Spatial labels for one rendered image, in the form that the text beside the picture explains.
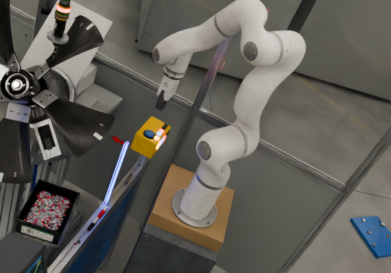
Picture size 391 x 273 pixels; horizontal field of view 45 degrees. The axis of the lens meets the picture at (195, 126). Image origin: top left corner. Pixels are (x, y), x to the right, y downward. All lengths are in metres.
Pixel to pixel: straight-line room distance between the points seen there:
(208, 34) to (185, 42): 0.09
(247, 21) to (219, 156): 0.44
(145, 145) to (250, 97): 0.66
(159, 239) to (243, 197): 0.88
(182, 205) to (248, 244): 1.04
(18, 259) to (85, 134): 0.63
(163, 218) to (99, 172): 1.18
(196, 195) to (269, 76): 0.54
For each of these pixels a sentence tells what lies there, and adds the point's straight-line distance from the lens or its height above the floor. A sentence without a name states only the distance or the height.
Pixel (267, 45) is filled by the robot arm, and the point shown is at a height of 1.78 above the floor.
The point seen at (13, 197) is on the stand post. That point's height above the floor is 0.46.
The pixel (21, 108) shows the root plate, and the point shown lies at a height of 1.12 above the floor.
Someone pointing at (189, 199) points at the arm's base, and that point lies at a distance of 1.78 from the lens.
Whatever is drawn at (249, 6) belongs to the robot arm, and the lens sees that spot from 1.45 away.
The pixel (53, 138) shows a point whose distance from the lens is 1.89.
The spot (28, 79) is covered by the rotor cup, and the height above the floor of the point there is 1.25.
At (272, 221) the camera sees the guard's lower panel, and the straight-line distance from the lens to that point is 2.64.
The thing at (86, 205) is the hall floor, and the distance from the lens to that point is 3.06.
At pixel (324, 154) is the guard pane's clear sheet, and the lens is 2.35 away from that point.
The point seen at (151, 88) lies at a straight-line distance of 2.43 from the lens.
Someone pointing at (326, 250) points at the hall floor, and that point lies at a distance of 3.63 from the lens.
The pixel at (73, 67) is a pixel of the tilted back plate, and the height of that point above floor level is 1.17.
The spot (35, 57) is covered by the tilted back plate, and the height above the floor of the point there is 1.14.
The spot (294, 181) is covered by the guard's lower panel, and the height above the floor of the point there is 0.89.
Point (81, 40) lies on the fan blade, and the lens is 1.80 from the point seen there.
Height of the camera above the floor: 2.30
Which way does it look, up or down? 35 degrees down
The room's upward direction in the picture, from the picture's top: 25 degrees clockwise
